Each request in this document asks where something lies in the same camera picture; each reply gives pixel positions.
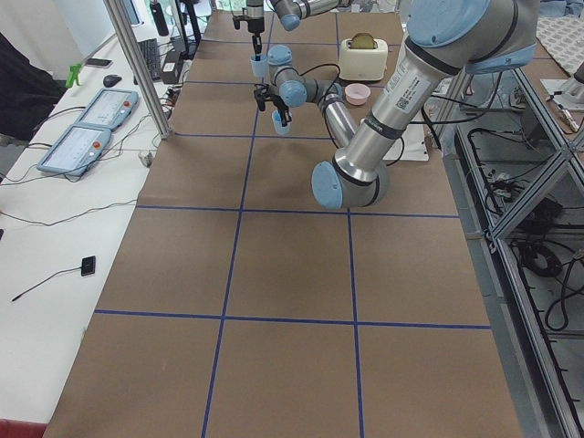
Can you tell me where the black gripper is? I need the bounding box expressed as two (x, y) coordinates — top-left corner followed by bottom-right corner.
(253, 83), (292, 127)
(232, 0), (265, 61)

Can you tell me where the light blue cup robot-left side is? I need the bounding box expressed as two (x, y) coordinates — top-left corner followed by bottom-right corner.
(271, 109), (290, 136)

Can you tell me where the light blue cup robot-right side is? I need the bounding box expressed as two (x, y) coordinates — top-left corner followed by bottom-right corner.
(250, 54), (269, 78)

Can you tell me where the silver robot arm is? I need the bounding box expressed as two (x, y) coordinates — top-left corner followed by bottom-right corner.
(232, 0), (352, 61)
(254, 0), (540, 210)

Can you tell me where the pink plastic bowl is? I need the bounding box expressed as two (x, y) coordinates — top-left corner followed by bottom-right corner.
(344, 83), (371, 106)

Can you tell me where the cream two-slot toaster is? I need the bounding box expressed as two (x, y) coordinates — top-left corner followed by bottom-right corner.
(338, 38), (389, 82)

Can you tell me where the toasted bread slice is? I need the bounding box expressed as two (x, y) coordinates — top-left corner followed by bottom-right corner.
(348, 32), (377, 50)

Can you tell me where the black water bottle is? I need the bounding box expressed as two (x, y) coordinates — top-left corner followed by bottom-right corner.
(149, 0), (170, 37)

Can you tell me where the black keyboard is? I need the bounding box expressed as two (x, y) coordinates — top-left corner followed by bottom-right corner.
(138, 38), (162, 82)

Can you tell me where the black computer mouse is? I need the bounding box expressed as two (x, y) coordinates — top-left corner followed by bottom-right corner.
(102, 75), (122, 88)

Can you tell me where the black smartphone on table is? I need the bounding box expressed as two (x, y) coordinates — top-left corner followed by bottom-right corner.
(86, 57), (113, 68)

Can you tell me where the upper teach pendant tablet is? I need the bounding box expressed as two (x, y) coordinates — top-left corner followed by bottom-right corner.
(76, 88), (139, 130)

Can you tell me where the teach pendant tablet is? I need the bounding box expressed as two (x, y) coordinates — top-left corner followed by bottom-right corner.
(36, 124), (112, 177)
(76, 88), (139, 130)

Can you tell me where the green plastic clamp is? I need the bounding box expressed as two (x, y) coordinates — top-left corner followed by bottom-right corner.
(65, 63), (82, 89)

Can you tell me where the lower teach pendant tablet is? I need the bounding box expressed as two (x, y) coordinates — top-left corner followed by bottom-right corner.
(36, 124), (112, 177)

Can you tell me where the aluminium frame post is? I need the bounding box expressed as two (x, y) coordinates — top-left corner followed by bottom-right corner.
(103, 0), (172, 140)

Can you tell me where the small black puck with cable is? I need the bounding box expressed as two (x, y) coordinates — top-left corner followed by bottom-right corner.
(80, 255), (97, 276)

